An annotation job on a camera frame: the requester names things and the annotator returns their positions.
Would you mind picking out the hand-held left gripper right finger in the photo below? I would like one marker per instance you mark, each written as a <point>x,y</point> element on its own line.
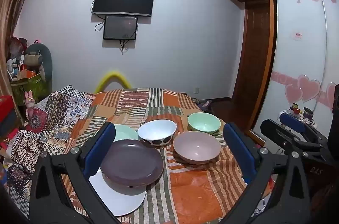
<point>238,152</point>

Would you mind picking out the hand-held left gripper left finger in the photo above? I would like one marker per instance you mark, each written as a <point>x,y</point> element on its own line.
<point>100,149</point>

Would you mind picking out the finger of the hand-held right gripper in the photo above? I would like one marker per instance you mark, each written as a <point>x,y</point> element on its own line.
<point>291,121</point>
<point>272,130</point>

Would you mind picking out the mint green plate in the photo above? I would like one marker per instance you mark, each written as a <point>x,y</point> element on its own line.
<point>124,132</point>

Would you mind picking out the purple plate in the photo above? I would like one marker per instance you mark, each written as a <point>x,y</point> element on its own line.
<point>132,163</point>

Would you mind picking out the pink bowl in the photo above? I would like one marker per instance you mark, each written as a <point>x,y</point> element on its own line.
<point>197,147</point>

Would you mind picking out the mint green bowl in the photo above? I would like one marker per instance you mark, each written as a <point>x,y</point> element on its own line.
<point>204,122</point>

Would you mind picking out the white plate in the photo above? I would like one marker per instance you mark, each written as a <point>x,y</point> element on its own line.
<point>124,202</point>

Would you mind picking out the white bowl with dark dots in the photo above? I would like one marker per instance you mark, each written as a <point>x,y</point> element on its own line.
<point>156,130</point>

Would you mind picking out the white case with stickers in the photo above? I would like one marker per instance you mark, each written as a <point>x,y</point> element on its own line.
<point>285,110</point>

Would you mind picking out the striped patchwork blanket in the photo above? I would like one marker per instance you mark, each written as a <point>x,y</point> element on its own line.
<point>201,187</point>

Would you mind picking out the patterned quilt with checkered border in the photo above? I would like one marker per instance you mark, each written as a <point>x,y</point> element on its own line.
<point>58,112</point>

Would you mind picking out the purple cloth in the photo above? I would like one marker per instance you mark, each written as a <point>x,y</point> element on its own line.
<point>205,104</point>

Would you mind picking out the white printed plastic bag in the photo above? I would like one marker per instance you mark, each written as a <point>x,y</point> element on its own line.
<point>261,209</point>

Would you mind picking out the brown wooden door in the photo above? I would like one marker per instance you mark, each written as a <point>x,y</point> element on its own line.
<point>254,54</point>

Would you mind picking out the pink bunny doll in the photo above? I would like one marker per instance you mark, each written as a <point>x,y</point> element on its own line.
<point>29,103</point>

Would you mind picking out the green box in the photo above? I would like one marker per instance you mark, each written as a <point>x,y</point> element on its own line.
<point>31,86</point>

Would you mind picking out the dark box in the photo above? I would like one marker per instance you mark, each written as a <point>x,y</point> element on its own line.
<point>9,123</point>

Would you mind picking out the red box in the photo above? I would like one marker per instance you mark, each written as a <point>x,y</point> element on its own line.
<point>5,104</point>

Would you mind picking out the grey plush toy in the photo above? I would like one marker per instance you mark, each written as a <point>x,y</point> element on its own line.
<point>45,54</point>

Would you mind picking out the pile of assorted toys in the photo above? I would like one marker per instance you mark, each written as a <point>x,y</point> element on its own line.
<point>18,57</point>

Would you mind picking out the striped brown curtain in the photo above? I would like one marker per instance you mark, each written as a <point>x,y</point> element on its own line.
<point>16,1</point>

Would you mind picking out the wall outlet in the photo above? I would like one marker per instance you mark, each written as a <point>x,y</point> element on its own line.
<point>196,89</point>

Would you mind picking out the small wall-mounted monitor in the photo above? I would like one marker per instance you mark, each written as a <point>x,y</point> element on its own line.
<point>120,28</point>

